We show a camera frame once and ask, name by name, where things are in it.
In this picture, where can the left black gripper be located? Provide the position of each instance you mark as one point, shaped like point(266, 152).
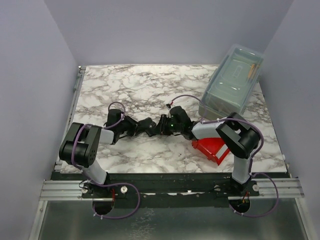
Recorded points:
point(133, 124)

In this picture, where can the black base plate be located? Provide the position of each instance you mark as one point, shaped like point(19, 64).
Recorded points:
point(125, 194)

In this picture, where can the clear plastic storage box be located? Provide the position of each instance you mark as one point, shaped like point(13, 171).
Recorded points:
point(232, 83)

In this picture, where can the black leather card holder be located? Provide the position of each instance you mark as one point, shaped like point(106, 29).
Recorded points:
point(147, 126)

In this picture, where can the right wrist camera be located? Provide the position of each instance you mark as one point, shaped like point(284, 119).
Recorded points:
point(178, 113)

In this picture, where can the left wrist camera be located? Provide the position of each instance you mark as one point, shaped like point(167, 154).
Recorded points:
point(114, 117)

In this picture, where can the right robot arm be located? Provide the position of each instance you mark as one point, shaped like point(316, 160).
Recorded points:
point(240, 137)

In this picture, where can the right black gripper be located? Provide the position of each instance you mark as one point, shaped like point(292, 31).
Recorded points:
point(162, 125)

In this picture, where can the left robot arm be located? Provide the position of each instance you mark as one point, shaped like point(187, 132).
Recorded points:
point(79, 147)

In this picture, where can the red plastic bin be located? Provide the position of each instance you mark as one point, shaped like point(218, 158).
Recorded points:
point(214, 149)

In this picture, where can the aluminium mounting rail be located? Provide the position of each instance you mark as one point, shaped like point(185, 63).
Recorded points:
point(62, 190)

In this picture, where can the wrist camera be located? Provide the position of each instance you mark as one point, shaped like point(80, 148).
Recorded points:
point(114, 117)
point(178, 113)

